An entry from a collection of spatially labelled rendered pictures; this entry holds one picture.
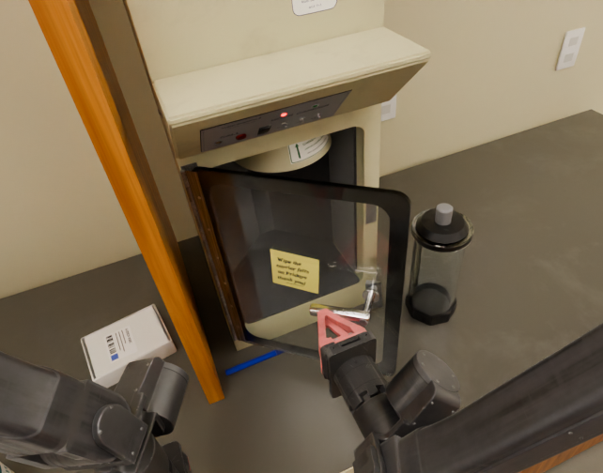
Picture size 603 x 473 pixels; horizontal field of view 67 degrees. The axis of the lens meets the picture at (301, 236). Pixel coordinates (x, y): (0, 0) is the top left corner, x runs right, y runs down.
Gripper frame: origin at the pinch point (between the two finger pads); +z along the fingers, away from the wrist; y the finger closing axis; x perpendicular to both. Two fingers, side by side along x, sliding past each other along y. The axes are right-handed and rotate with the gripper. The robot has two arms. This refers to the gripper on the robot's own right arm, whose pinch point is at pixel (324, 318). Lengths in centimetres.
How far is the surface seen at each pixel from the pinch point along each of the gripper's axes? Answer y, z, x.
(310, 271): 3.2, 6.5, -0.8
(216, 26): 35.8, 19.1, 3.4
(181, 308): 1.4, 10.0, 18.5
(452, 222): -1.5, 10.4, -29.4
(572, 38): 0, 61, -108
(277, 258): 4.8, 9.9, 3.0
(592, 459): -119, -10, -91
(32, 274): -24, 62, 53
